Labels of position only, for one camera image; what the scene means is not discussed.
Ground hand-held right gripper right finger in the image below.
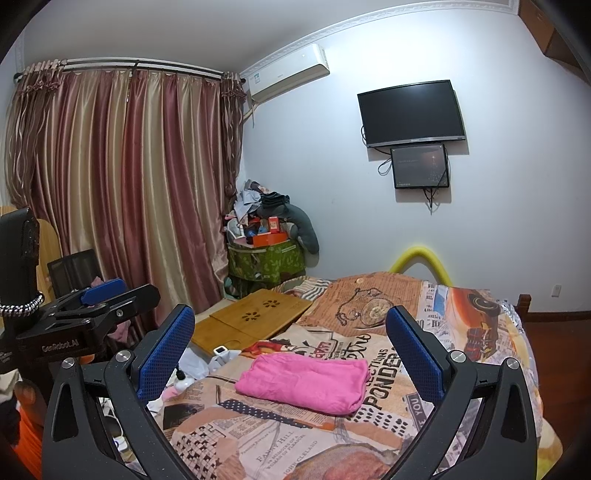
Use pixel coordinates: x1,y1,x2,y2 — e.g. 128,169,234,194
385,305,539,480

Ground white air conditioner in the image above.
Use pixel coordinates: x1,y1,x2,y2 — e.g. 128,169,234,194
240,44,331,103

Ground pink cloth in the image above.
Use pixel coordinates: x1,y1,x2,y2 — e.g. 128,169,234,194
90,276,137,347

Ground black mesh chair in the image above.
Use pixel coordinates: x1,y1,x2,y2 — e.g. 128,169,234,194
46,249,100,296

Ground striped satin curtain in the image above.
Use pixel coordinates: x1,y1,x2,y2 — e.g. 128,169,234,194
4,58,245,319

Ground grey plush toy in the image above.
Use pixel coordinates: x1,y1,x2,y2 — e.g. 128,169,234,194
277,203,320,254

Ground small black wall monitor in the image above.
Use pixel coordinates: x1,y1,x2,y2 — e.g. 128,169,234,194
390,143,451,190

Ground black wall television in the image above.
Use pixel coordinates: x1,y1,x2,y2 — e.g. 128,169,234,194
357,79,466,149

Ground bamboo lap desk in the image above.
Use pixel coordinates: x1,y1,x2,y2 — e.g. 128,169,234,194
190,288,314,354

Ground orange box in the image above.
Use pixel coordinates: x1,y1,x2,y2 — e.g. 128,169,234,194
252,231,288,247

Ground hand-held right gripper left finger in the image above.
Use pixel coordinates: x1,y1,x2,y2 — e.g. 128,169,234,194
41,305,204,480

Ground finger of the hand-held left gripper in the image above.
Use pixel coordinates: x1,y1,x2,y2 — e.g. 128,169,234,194
48,284,161,352
41,278,129,319

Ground white lotion bottle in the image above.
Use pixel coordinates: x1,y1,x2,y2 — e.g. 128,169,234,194
173,369,197,393

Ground white curtain rail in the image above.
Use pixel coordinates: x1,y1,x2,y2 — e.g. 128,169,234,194
14,58,243,84

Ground pink buttoned cardigan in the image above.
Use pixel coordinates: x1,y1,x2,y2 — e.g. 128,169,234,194
235,353,369,417

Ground pile of clothes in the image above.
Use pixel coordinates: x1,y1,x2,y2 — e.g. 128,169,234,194
226,179,291,232

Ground newspaper print bed sheet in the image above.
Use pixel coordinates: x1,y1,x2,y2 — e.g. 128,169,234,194
152,271,564,480

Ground yellow foam tube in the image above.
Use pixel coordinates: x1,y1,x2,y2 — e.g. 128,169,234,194
388,246,455,286

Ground white plastic bag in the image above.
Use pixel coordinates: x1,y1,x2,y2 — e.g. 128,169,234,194
178,348,241,379

